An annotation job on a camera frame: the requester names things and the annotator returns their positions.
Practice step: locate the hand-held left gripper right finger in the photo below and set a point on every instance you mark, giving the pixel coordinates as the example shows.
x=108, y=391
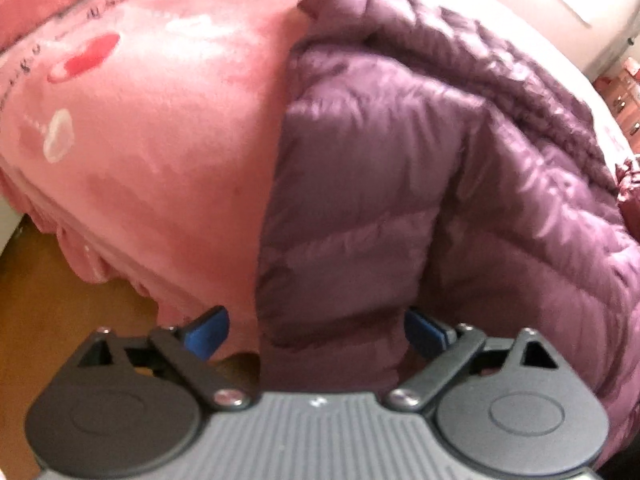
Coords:
x=425, y=332

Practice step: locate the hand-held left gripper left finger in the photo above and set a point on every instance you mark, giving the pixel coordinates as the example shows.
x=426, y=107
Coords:
x=207, y=332

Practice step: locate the pink bed blanket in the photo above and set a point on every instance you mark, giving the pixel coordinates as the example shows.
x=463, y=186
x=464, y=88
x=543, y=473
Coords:
x=165, y=150

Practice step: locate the purple down jacket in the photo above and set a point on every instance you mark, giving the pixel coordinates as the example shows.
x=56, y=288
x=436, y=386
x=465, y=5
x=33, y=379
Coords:
x=400, y=160

